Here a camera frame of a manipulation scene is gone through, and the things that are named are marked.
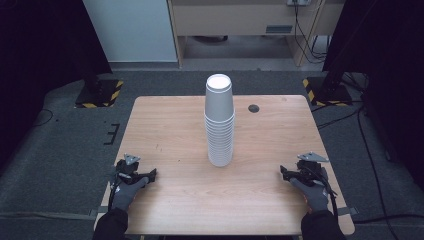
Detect stack of white paper cups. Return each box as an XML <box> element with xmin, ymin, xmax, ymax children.
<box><xmin>203</xmin><ymin>73</ymin><xmax>236</xmax><ymax>168</ymax></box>

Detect left hand-held gripper cable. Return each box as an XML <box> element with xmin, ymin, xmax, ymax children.
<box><xmin>107</xmin><ymin>171</ymin><xmax>122</xmax><ymax>211</ymax></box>

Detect person's right hand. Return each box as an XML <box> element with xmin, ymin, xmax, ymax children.
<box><xmin>288</xmin><ymin>177</ymin><xmax>331</xmax><ymax>214</ymax></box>

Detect thin looped floor cable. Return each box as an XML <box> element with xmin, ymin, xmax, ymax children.
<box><xmin>32</xmin><ymin>108</ymin><xmax>55</xmax><ymax>128</ymax></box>

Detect light wooden desk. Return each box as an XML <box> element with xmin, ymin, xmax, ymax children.
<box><xmin>166</xmin><ymin>0</ymin><xmax>346</xmax><ymax>68</ymax></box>

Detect black stand base striped edge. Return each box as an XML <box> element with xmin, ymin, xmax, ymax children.
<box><xmin>74</xmin><ymin>78</ymin><xmax>125</xmax><ymax>109</ymax></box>
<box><xmin>302</xmin><ymin>76</ymin><xmax>354</xmax><ymax>107</ymax></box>

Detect person's left hand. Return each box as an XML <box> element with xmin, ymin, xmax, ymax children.
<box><xmin>111</xmin><ymin>176</ymin><xmax>150</xmax><ymax>212</ymax></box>

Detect long black floor cable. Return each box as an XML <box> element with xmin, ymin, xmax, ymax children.
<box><xmin>352</xmin><ymin>99</ymin><xmax>424</xmax><ymax>240</ymax></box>

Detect hand-held gripper cable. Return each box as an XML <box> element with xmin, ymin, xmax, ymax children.
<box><xmin>308</xmin><ymin>165</ymin><xmax>340</xmax><ymax>219</ymax></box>
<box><xmin>107</xmin><ymin>171</ymin><xmax>122</xmax><ymax>211</ymax></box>

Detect black hanging cables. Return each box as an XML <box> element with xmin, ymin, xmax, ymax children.
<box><xmin>292</xmin><ymin>0</ymin><xmax>330</xmax><ymax>65</ymax></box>

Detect black curtain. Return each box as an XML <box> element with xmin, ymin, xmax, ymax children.
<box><xmin>321</xmin><ymin>0</ymin><xmax>424</xmax><ymax>183</ymax></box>
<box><xmin>0</xmin><ymin>0</ymin><xmax>113</xmax><ymax>169</ymax></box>

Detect grey floor tape strip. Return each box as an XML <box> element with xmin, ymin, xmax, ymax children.
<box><xmin>0</xmin><ymin>205</ymin><xmax>114</xmax><ymax>222</ymax></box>

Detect short black floor cable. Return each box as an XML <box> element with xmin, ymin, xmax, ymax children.
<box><xmin>315</xmin><ymin>105</ymin><xmax>364</xmax><ymax>130</ymax></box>

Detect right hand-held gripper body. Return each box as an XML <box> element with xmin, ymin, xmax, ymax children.
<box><xmin>292</xmin><ymin>151</ymin><xmax>331</xmax><ymax>188</ymax></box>

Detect white cabinet panel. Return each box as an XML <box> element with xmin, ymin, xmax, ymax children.
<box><xmin>81</xmin><ymin>0</ymin><xmax>179</xmax><ymax>64</ymax></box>

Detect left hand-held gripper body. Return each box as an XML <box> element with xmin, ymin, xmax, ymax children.
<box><xmin>114</xmin><ymin>152</ymin><xmax>148</xmax><ymax>186</ymax></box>

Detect right hand-held gripper cable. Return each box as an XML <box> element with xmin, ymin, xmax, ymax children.
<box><xmin>308</xmin><ymin>165</ymin><xmax>340</xmax><ymax>219</ymax></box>

